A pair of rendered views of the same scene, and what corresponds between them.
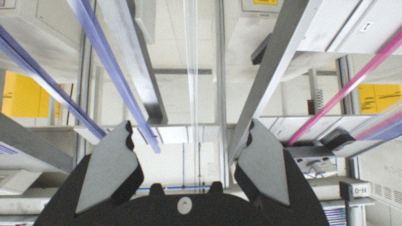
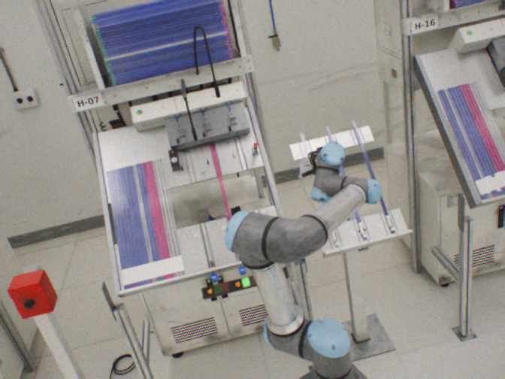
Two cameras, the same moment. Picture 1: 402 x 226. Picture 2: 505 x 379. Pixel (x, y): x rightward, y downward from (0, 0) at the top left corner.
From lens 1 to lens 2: 180 cm
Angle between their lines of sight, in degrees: 24
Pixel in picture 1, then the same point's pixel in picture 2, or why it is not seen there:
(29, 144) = (429, 98)
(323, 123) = (204, 173)
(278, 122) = (243, 165)
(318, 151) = (184, 145)
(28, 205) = (449, 19)
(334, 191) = (120, 95)
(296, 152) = (206, 140)
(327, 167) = (143, 123)
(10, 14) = (443, 192)
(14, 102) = not seen: outside the picture
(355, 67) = (13, 261)
